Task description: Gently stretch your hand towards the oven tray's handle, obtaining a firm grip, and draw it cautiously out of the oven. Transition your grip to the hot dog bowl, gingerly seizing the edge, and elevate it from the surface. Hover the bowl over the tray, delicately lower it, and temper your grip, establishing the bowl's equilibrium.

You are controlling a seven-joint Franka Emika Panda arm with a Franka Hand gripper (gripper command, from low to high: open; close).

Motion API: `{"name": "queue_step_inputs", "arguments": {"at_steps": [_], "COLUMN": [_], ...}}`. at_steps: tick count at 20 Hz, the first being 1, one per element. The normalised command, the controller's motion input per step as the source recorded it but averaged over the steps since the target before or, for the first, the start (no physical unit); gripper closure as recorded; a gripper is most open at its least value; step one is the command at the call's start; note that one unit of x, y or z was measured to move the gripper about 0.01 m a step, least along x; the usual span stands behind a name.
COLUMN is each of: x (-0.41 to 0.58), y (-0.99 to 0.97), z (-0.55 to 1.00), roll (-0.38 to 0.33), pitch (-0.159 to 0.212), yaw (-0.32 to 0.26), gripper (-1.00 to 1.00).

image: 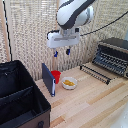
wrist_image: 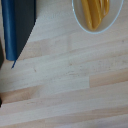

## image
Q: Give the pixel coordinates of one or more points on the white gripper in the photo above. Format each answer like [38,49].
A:
[63,39]

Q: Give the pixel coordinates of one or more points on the yellow food pieces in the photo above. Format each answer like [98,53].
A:
[69,82]

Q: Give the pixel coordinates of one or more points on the white bowl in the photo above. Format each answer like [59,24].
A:
[63,85]

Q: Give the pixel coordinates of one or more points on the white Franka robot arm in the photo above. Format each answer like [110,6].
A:
[75,13]

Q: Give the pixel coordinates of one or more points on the black toaster oven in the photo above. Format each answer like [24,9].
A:
[115,43]

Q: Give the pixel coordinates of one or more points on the red plastic cup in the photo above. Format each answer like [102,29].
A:
[56,76]

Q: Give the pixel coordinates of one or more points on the dark blue book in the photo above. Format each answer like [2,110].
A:
[48,79]

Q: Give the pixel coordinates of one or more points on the beige woven folding screen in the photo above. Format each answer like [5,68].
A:
[30,33]

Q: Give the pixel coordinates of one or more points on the thin black pole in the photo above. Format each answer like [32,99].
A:
[7,30]

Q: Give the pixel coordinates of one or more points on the black fabric storage box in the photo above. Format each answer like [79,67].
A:
[20,96]

